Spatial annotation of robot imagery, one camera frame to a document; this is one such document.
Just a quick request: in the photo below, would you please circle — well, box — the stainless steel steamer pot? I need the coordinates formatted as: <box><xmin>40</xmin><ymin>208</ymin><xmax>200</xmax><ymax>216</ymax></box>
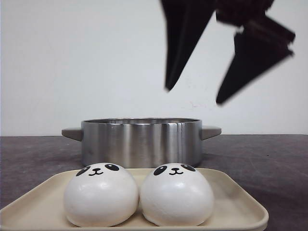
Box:
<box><xmin>62</xmin><ymin>118</ymin><xmax>221</xmax><ymax>168</ymax></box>

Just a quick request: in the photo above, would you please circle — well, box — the panda bun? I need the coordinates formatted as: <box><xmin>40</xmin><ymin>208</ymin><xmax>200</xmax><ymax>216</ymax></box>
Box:
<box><xmin>63</xmin><ymin>163</ymin><xmax>139</xmax><ymax>227</ymax></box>
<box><xmin>140</xmin><ymin>163</ymin><xmax>215</xmax><ymax>226</ymax></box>

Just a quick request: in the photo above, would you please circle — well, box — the cream rectangular plastic tray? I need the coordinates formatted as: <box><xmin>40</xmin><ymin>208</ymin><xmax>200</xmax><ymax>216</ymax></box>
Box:
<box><xmin>0</xmin><ymin>168</ymin><xmax>269</xmax><ymax>231</ymax></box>

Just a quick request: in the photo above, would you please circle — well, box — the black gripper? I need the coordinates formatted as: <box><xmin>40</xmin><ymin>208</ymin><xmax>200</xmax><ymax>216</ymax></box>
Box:
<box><xmin>161</xmin><ymin>0</ymin><xmax>295</xmax><ymax>104</ymax></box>

